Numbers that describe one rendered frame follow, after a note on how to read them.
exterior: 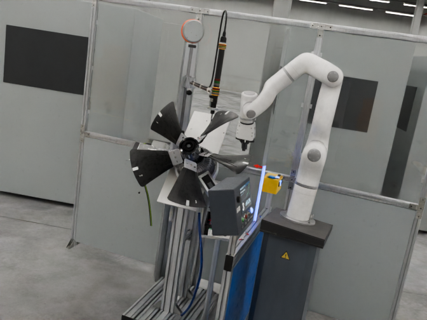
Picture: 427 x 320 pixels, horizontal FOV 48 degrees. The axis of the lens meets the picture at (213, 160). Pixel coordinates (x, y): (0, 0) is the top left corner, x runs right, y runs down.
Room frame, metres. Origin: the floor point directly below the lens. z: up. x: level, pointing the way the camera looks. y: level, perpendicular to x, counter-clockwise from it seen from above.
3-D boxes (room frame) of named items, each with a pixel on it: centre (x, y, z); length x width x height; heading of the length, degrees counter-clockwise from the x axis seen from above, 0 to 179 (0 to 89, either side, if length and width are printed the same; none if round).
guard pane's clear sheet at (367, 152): (3.38, -0.16, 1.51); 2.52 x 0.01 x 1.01; 74
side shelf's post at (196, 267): (3.25, 0.00, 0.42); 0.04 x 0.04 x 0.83; 74
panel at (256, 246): (2.49, -0.27, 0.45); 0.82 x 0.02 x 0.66; 164
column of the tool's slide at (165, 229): (3.37, 0.28, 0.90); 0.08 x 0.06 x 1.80; 109
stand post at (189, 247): (3.05, 0.08, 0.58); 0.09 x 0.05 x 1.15; 74
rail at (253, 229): (2.49, -0.27, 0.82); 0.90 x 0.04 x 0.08; 164
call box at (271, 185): (2.87, -0.38, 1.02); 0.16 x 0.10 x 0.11; 164
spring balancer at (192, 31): (3.37, 0.28, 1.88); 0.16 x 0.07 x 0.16; 109
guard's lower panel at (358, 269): (3.38, -0.16, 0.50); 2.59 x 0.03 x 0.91; 74
